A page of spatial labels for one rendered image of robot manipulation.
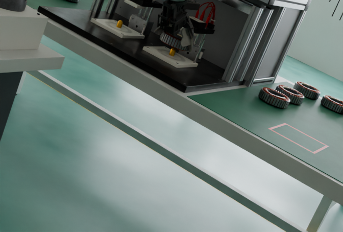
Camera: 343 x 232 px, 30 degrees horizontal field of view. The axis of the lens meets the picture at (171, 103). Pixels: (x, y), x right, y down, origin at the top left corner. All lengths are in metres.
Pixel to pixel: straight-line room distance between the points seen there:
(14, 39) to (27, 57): 0.06
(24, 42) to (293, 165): 0.82
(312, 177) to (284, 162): 0.09
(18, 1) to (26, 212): 1.02
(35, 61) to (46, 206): 0.97
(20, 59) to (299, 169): 0.82
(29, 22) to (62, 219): 1.02
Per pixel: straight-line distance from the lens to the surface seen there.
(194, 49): 2.31
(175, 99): 1.92
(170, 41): 2.15
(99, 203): 2.76
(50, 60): 1.81
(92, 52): 2.08
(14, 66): 1.71
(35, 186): 2.72
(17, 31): 1.74
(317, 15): 8.69
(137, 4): 2.34
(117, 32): 2.25
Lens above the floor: 1.25
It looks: 16 degrees down
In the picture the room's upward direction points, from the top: 22 degrees clockwise
